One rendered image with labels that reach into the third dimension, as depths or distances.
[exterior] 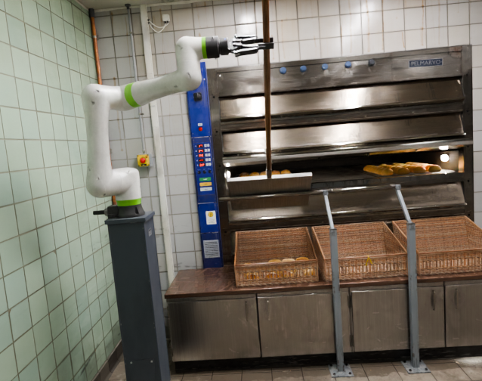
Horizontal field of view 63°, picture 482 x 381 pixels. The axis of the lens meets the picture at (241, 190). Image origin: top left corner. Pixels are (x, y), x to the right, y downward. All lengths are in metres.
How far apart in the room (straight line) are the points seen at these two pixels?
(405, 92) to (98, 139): 2.23
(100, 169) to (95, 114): 0.25
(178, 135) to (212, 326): 1.42
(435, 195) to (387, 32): 1.26
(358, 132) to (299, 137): 0.44
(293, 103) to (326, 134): 0.34
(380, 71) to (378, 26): 0.31
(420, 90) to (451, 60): 0.30
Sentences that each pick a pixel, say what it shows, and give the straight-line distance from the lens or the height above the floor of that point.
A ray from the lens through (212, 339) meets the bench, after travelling 2.82.
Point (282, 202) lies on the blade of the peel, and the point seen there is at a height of 1.09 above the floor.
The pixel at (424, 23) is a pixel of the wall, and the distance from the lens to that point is 3.37.
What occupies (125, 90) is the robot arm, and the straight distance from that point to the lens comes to 2.01.
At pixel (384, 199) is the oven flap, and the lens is 3.21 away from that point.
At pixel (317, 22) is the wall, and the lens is 3.18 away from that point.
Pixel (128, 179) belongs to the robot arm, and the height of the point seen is 1.39.
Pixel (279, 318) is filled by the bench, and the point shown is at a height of 0.37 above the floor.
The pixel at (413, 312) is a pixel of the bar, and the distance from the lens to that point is 2.83.
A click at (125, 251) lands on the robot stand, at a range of 2.09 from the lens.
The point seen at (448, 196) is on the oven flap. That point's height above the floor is 1.01.
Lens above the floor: 1.52
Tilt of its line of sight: 7 degrees down
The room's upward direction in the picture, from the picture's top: 5 degrees counter-clockwise
